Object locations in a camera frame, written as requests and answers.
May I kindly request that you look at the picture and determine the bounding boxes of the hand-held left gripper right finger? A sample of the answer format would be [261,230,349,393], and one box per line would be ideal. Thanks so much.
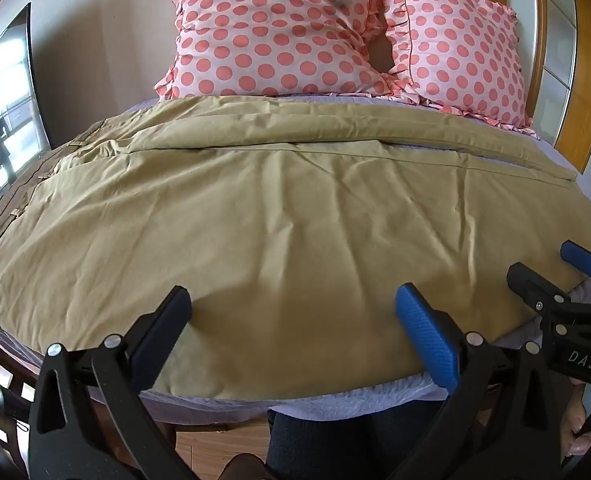
[390,283,562,480]

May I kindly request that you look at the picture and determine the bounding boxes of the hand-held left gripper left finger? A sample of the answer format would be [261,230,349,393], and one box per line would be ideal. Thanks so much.
[28,286,194,480]

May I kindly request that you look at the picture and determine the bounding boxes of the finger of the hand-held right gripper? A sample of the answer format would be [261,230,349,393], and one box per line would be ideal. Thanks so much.
[506,261,575,320]
[560,239,591,281]

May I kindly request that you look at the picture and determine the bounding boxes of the person's right hand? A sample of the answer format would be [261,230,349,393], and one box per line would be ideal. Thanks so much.
[558,384,591,462]

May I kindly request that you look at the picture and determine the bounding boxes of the lavender bed sheet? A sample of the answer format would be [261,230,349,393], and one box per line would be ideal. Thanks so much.
[0,91,591,430]

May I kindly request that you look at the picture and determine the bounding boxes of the person's legs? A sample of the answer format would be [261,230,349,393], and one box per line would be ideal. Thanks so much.
[267,401,449,480]

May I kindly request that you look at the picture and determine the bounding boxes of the pink polka dot pillow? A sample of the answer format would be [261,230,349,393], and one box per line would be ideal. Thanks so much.
[153,0,412,102]
[375,0,537,137]

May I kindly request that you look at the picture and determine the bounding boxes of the dark wooden bed frame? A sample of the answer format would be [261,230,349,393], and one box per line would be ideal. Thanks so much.
[0,322,44,443]

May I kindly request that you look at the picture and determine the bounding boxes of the black wall television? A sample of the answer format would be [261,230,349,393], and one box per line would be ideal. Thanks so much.
[0,2,55,198]

